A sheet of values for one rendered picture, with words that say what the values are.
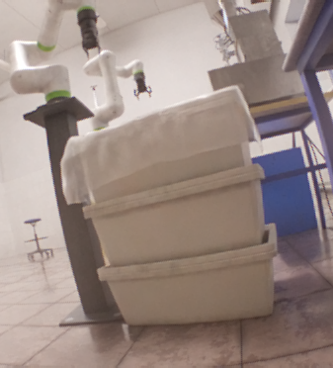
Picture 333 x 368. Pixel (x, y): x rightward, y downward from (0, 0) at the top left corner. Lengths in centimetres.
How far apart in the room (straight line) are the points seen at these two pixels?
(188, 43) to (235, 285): 561
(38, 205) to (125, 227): 589
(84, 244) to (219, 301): 60
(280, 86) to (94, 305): 134
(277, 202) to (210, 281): 129
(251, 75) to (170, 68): 452
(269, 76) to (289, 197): 94
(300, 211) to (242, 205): 133
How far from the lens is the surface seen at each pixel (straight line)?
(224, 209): 83
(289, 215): 211
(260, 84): 149
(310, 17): 70
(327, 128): 84
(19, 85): 137
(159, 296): 96
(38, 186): 677
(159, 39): 634
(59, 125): 129
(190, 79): 577
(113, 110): 190
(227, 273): 86
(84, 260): 122
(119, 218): 95
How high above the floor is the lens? 40
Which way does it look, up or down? 3 degrees up
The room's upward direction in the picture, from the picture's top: 13 degrees counter-clockwise
